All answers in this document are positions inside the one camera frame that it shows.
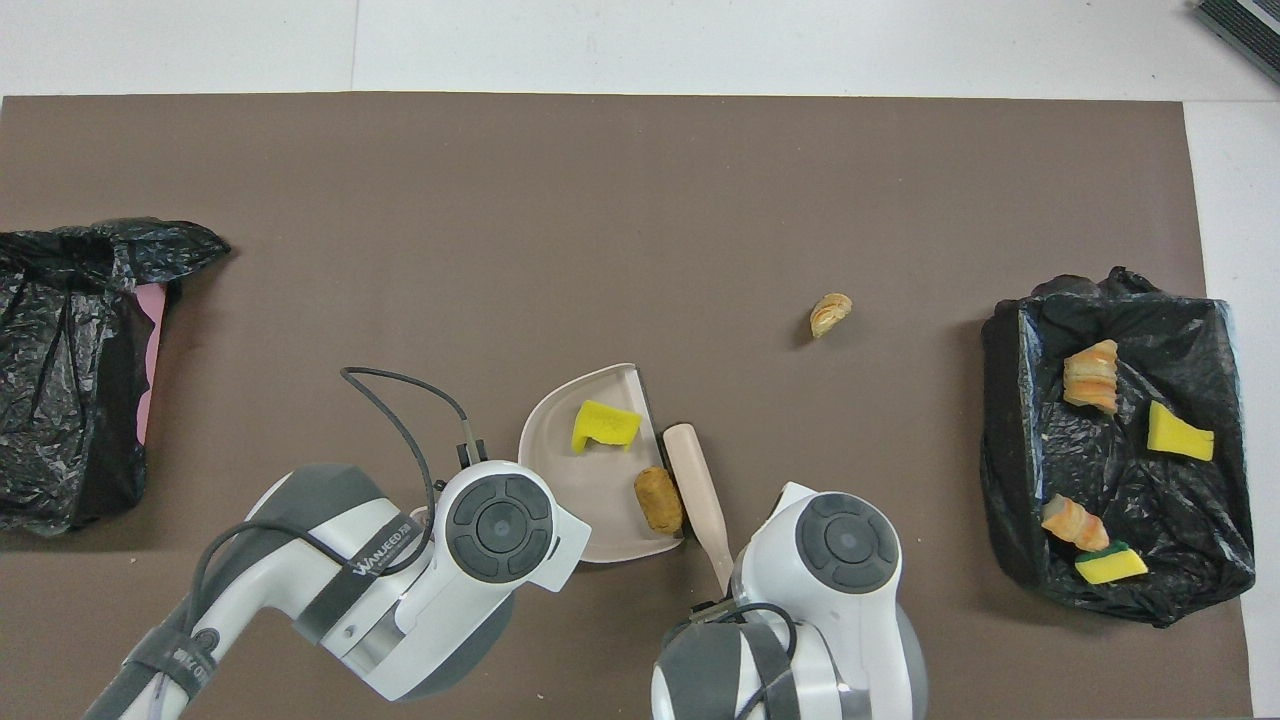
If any brown bread roll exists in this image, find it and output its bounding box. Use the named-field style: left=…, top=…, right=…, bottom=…
left=634, top=466, right=685, bottom=534

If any beige plastic dustpan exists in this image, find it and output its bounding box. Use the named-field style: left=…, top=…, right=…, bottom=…
left=517, top=363, right=689, bottom=564

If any large striped croissant piece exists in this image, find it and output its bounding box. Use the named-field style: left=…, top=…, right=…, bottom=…
left=1062, top=339, right=1120, bottom=416

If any yellow sponge piece green backing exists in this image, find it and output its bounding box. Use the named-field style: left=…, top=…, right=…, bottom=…
left=1075, top=541, right=1151, bottom=585

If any pink plastic bin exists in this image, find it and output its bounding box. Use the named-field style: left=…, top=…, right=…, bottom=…
left=133, top=283, right=166, bottom=446

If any black trash bag bin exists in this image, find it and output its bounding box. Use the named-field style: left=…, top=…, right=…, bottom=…
left=980, top=265, right=1258, bottom=629

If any black bag over pink bin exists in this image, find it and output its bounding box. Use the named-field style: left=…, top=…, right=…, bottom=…
left=0, top=218, right=233, bottom=538

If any brown table mat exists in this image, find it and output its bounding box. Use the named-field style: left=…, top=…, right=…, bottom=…
left=0, top=93, right=1251, bottom=720

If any small striped croissant piece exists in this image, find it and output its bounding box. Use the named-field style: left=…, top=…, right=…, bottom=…
left=809, top=292, right=854, bottom=339

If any dark striped object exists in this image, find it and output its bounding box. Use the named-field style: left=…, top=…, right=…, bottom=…
left=1193, top=0, right=1280, bottom=86

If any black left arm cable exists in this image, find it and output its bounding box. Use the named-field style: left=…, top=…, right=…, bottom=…
left=185, top=367, right=491, bottom=641

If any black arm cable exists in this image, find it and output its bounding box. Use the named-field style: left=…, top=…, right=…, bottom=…
left=185, top=367, right=491, bottom=641
left=655, top=598, right=801, bottom=720

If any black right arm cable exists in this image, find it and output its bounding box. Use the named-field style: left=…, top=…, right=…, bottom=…
left=655, top=598, right=801, bottom=720

